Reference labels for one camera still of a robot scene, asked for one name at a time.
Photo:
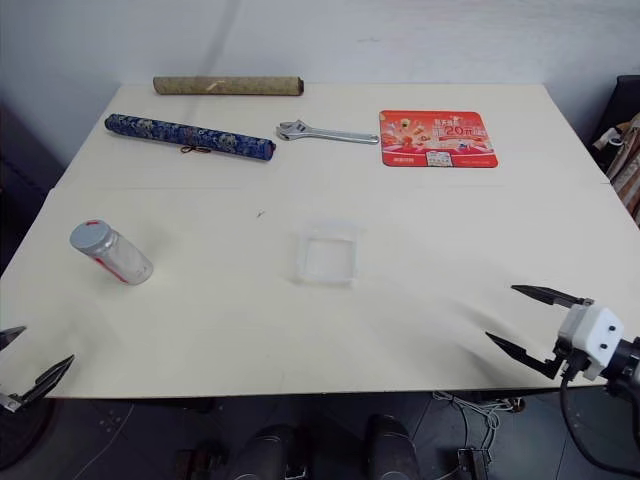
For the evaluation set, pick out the dark rounded shape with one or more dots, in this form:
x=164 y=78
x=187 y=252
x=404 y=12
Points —
x=392 y=447
x=272 y=452

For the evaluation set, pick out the blue patterned scroll case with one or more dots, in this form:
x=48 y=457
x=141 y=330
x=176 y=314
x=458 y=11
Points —
x=190 y=136

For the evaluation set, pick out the beige patterned fabric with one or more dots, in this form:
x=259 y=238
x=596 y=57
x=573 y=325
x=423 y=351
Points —
x=627 y=170

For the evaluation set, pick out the silver adjustable wrench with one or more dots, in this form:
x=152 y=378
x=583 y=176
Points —
x=325 y=133

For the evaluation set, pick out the dark furniture beside table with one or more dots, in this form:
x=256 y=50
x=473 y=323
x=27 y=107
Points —
x=25 y=210

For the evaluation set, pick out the grey plastic tube cap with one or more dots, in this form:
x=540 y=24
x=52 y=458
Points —
x=91 y=235

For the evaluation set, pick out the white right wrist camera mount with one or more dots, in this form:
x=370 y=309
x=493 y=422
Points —
x=597 y=330

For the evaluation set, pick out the clear plastic jar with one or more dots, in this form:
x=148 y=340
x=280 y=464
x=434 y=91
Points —
x=125 y=262

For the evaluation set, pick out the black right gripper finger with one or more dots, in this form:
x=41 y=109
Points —
x=547 y=298
x=525 y=356

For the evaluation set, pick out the metal bracket on floor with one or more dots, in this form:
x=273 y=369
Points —
x=472 y=462

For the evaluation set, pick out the brown rolled scroll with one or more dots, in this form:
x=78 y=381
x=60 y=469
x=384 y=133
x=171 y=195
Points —
x=227 y=85

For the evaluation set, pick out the red printed mouse pad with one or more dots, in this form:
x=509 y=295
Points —
x=437 y=137

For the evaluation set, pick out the clear square plastic container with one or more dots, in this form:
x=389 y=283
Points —
x=325 y=257

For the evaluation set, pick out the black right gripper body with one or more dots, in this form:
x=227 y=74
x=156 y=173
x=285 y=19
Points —
x=570 y=361

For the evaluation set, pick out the black chair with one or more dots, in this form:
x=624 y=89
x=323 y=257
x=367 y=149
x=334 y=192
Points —
x=622 y=95

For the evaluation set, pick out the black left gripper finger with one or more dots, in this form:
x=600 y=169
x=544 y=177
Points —
x=47 y=378
x=11 y=336

